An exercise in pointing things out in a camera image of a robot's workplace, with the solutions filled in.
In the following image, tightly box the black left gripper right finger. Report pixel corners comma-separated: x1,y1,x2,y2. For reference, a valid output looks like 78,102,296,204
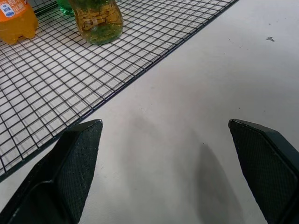
228,119,299,224

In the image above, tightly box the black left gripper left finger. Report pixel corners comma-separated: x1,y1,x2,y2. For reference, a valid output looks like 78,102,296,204
0,119,104,224

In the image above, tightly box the yellow tea plastic bottle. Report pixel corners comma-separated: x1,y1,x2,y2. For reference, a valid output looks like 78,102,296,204
69,0,124,45

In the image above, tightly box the orange soda plastic bottle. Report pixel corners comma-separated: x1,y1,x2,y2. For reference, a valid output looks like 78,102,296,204
0,0,40,45

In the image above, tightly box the green plastic bottle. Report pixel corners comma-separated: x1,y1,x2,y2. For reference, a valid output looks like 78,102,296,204
56,0,74,16

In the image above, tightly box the black wire mesh rack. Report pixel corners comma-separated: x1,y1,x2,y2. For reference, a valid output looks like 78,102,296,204
0,0,241,182

